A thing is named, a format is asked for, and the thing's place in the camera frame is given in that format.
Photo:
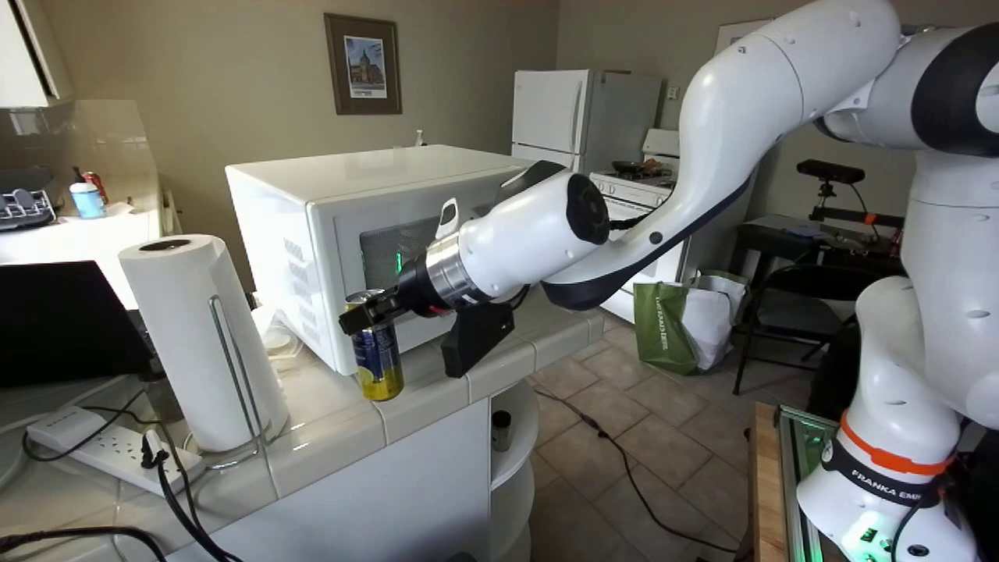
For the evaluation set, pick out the black folding chair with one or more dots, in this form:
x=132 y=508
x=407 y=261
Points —
x=790 y=310

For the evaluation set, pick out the green shopping bag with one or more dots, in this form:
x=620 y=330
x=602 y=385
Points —
x=661 y=330

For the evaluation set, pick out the black camera tripod mount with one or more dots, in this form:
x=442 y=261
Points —
x=841 y=177

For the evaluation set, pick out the white refrigerator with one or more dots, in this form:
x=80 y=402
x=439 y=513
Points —
x=578 y=118

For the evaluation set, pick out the small dark bottle on shelf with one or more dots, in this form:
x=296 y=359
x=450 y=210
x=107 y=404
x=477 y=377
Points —
x=500 y=430

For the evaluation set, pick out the white power strip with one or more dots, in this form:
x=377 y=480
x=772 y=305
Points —
x=128 y=453

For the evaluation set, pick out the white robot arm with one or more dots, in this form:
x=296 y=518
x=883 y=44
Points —
x=843 y=63

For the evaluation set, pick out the white paper towel roll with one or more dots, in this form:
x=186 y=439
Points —
x=205 y=335

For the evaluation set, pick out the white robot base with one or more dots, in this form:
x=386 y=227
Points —
x=893 y=456

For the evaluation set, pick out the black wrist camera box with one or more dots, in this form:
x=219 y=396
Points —
x=477 y=333

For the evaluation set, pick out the white microwave oven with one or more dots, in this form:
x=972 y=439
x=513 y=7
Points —
x=320 y=230

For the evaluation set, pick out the framed wall picture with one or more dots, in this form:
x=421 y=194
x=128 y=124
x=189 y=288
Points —
x=362 y=66

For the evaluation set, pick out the yellow and blue can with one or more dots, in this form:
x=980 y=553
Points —
x=380 y=365

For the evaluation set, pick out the white tiled counter shelf unit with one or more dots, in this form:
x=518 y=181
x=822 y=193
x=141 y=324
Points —
x=349 y=481

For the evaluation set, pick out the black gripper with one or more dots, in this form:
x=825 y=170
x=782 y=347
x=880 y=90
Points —
x=409 y=294

